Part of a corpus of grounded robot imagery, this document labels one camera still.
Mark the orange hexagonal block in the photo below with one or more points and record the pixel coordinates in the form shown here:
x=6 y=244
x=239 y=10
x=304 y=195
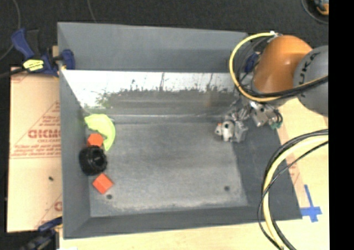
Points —
x=94 y=140

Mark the brown cardboard board, red print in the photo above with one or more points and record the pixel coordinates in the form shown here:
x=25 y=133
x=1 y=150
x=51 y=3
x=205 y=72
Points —
x=33 y=160

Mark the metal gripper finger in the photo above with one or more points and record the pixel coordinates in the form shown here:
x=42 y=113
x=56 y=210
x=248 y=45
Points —
x=227 y=130
x=241 y=132

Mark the orange cube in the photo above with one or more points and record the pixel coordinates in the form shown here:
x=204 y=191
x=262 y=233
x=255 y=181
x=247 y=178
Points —
x=103 y=184

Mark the lime green curved piece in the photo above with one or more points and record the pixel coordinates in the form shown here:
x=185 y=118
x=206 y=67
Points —
x=103 y=127

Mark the black ribbed round cap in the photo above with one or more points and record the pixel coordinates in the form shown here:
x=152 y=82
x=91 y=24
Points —
x=93 y=160

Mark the grey metal bin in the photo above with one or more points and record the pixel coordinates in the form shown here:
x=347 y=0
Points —
x=171 y=160

